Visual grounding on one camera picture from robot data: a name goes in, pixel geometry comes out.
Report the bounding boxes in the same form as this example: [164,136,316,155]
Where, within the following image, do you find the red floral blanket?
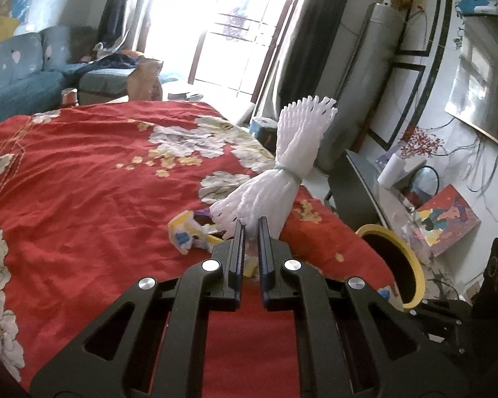
[0,101,401,398]

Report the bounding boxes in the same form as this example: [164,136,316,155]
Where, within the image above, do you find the blue sofa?
[0,25,137,133]

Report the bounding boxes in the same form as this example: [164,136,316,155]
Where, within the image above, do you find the yellow rimmed black bin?
[355,224,428,311]

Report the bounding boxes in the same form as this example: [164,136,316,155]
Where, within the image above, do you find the brown paper bag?
[126,58,164,102]

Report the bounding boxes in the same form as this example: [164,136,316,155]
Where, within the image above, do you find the red artificial flowers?
[398,126,447,160]

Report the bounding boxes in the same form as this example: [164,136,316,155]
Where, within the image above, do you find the flat television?
[444,14,498,154]

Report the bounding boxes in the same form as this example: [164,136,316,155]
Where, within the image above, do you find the white top coffee table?
[162,90,258,127]

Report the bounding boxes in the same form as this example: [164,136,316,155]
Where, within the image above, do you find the clothes pile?
[89,41,146,69]

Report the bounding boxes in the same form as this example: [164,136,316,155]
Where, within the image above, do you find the white paper roll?
[377,153,413,189]

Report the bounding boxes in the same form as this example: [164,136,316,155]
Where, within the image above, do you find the dark narrow curtain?
[97,0,142,50]

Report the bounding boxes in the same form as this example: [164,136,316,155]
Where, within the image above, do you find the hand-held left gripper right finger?
[257,217,465,398]

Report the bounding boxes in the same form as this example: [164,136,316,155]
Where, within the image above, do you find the dark glass top cabinet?
[326,148,482,299]

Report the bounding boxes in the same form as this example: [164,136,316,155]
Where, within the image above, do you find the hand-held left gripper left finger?
[29,220,247,398]

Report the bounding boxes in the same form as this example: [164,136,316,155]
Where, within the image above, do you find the round black framed ornament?
[413,166,441,204]

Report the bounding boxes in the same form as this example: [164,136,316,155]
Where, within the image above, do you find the blue storage box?
[249,117,281,152]

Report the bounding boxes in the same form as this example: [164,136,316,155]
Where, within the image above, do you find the yellow cushion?
[0,14,21,44]

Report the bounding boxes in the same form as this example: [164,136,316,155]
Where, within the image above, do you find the grey standing air conditioner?
[315,2,405,175]

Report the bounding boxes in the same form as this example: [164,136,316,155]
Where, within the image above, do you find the glass balcony door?
[137,0,312,100]

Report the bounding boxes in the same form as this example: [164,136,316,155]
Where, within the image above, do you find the white foam net bundle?
[209,95,339,243]

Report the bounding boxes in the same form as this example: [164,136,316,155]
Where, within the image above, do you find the dark wide curtain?
[274,0,358,125]

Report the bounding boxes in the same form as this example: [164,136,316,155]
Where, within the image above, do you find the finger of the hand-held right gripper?
[409,296,476,355]

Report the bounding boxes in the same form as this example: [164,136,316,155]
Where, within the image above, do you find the yellow white snack wrapper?
[168,211,233,255]

